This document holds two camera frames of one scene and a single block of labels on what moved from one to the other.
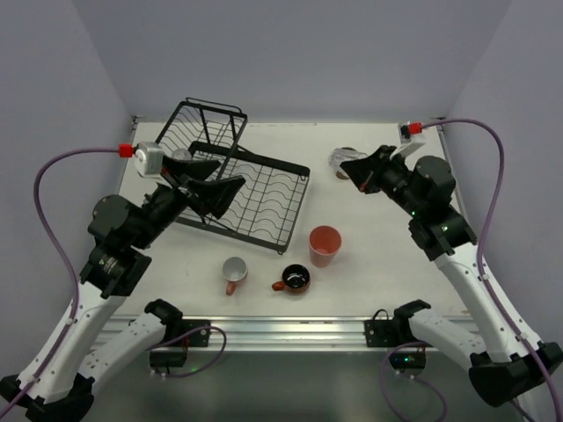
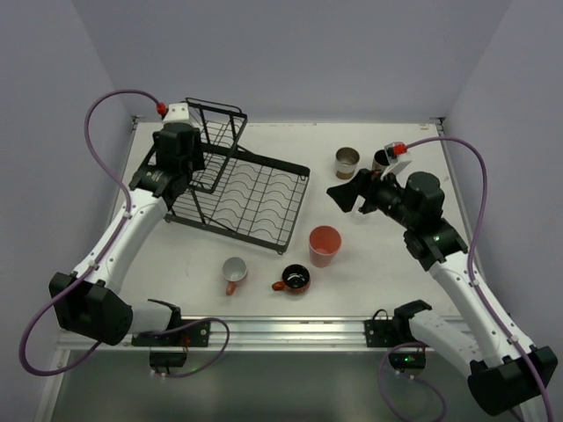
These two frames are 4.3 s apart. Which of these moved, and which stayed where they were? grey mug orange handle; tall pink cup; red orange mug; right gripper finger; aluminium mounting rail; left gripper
Moved: left gripper; right gripper finger
Stayed: grey mug orange handle; red orange mug; tall pink cup; aluminium mounting rail
